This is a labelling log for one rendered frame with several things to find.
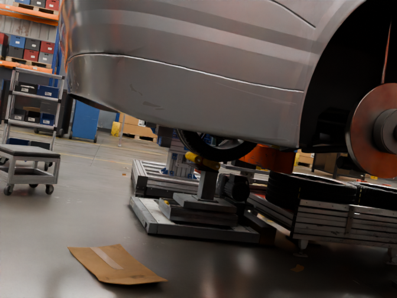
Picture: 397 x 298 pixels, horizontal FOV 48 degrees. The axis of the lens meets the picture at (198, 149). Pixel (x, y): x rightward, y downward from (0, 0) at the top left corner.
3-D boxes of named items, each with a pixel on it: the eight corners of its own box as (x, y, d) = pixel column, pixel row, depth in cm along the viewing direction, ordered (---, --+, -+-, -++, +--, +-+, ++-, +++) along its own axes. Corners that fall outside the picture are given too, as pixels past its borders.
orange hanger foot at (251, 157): (272, 171, 316) (281, 123, 314) (243, 161, 366) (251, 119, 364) (293, 174, 321) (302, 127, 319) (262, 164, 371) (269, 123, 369)
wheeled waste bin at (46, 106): (33, 133, 886) (40, 84, 881) (44, 132, 950) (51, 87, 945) (60, 137, 887) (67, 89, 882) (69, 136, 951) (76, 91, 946)
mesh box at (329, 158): (332, 178, 1091) (339, 139, 1085) (310, 171, 1216) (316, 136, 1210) (364, 184, 1108) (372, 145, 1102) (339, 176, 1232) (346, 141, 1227)
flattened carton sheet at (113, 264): (110, 292, 188) (111, 284, 188) (66, 249, 232) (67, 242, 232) (170, 286, 206) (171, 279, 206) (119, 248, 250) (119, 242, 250)
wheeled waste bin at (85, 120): (69, 139, 891) (76, 91, 886) (68, 136, 952) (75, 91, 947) (96, 143, 908) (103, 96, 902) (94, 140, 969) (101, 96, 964)
